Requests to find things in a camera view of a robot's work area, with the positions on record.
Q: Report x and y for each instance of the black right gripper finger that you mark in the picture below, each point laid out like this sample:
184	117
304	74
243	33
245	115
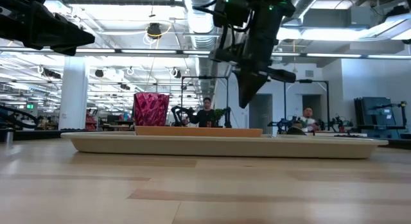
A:
257	84
244	86

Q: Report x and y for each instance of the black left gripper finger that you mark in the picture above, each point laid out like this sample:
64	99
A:
67	51
57	31

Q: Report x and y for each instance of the red faceted plastic cup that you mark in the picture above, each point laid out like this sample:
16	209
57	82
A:
151	110

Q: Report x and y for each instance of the black background robot arm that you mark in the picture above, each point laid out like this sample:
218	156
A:
180	113
228	118

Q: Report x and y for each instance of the blue background robot arm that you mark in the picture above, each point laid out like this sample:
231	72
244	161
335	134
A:
281	124

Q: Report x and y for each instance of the beige plastic tray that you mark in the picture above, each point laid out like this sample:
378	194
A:
192	147

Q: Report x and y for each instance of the grey door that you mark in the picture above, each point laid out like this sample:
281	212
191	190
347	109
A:
261	115

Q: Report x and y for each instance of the small green plant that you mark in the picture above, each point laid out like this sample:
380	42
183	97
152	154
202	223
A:
220	114

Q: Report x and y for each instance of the white pillar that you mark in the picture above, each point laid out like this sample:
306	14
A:
74	95

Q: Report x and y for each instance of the person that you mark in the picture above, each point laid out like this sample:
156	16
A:
309	119
204	116

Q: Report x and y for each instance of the green exit sign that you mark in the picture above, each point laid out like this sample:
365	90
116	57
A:
29	106

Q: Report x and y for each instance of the long ceiling light strip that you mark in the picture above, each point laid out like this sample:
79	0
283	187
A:
147	51

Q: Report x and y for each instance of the grey blue equipment cabinet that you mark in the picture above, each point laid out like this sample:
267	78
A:
377	111

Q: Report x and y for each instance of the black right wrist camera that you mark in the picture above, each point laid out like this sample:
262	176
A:
231	10

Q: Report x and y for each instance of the silver ceiling air duct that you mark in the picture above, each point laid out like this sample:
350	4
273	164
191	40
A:
200	28

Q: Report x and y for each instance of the grey metal post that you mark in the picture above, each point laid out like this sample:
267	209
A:
9	137

